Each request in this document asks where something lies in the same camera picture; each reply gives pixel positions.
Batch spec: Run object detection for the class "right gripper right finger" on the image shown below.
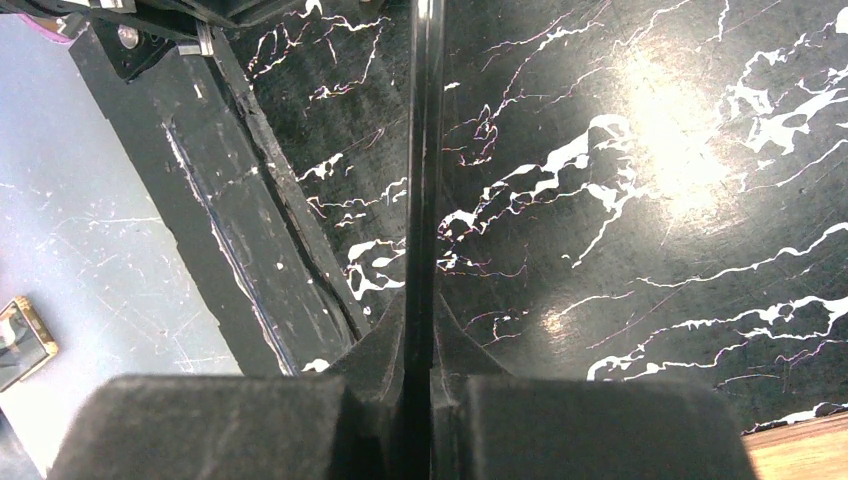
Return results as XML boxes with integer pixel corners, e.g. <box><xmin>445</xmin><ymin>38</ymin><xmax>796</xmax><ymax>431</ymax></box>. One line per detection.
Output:
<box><xmin>430</xmin><ymin>294</ymin><xmax>513</xmax><ymax>411</ymax></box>

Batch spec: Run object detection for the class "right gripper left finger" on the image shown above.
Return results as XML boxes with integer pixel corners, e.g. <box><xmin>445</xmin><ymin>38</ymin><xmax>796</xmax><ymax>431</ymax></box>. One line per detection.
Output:
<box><xmin>324</xmin><ymin>291</ymin><xmax>406</xmax><ymax>424</ymax></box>

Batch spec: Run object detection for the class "small gold framed object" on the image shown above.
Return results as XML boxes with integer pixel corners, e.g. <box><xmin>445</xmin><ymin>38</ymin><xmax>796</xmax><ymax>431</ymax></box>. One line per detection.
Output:
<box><xmin>1</xmin><ymin>296</ymin><xmax>59</xmax><ymax>392</ymax></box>

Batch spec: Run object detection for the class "brown wooden board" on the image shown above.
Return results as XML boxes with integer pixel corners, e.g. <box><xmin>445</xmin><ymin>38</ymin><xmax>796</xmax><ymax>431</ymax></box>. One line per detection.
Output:
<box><xmin>743</xmin><ymin>412</ymin><xmax>847</xmax><ymax>480</ymax></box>

